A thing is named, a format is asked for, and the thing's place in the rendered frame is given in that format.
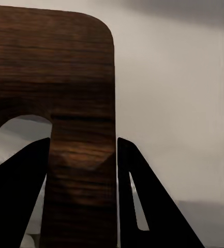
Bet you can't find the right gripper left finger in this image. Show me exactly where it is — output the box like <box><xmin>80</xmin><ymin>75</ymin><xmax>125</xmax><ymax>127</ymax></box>
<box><xmin>0</xmin><ymin>137</ymin><xmax>50</xmax><ymax>248</ymax></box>

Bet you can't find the cutting board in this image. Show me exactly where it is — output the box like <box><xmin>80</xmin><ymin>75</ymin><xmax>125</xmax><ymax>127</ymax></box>
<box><xmin>0</xmin><ymin>5</ymin><xmax>117</xmax><ymax>248</ymax></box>

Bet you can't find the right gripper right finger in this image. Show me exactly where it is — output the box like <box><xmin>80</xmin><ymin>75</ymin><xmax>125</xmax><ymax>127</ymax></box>
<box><xmin>117</xmin><ymin>136</ymin><xmax>204</xmax><ymax>248</ymax></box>

